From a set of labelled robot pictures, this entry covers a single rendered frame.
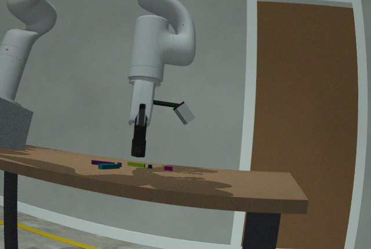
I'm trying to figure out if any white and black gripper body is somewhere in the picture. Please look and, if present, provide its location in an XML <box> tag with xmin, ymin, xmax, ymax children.
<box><xmin>129</xmin><ymin>79</ymin><xmax>161</xmax><ymax>126</ymax></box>

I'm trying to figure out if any turquoise rod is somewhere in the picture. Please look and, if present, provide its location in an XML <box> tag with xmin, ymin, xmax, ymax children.
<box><xmin>98</xmin><ymin>164</ymin><xmax>120</xmax><ymax>169</ymax></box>

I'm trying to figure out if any purple rod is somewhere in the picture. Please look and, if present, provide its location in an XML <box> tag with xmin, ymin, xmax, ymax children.
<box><xmin>92</xmin><ymin>160</ymin><xmax>115</xmax><ymax>165</ymax></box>

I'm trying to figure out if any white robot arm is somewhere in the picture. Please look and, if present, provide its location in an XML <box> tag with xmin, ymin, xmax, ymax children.
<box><xmin>0</xmin><ymin>0</ymin><xmax>196</xmax><ymax>125</ymax></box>

